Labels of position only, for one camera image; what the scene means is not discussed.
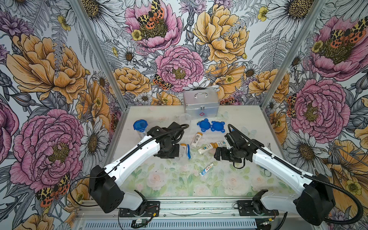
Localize white bottle barcode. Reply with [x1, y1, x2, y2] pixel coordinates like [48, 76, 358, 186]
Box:
[179, 143, 188, 157]

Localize clear plastic cup back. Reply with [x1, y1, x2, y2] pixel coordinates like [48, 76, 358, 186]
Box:
[178, 113, 192, 129]

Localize blue lid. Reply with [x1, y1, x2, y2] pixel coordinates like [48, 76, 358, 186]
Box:
[197, 118, 211, 132]
[133, 119, 148, 133]
[210, 121, 225, 133]

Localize silver metal first-aid case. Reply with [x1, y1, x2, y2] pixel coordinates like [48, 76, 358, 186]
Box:
[183, 89, 220, 119]

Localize clear plastic cup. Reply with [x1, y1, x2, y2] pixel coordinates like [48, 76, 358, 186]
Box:
[136, 129, 147, 140]
[178, 113, 192, 129]

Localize blue toothbrush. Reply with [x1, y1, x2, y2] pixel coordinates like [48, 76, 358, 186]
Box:
[186, 144, 191, 160]

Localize white bottle lying sideways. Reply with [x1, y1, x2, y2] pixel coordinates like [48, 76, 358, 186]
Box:
[214, 141, 227, 148]

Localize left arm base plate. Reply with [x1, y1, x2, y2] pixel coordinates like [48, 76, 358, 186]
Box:
[118, 201, 161, 218]

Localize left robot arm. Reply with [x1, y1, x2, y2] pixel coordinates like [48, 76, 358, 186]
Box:
[89, 122, 189, 216]

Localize white bottle back label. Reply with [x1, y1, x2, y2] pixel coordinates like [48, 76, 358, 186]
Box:
[191, 132, 203, 148]

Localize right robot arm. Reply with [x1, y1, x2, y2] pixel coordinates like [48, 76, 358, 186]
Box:
[214, 130, 335, 226]

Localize white bottle teal label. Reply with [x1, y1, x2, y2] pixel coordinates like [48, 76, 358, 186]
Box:
[197, 143, 218, 154]

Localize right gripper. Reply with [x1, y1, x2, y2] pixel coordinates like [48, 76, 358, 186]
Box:
[214, 146, 242, 164]

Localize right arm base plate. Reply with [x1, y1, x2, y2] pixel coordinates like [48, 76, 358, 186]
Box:
[234, 200, 279, 217]

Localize toothpaste tube front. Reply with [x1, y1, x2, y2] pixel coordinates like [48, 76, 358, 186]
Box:
[199, 163, 214, 176]

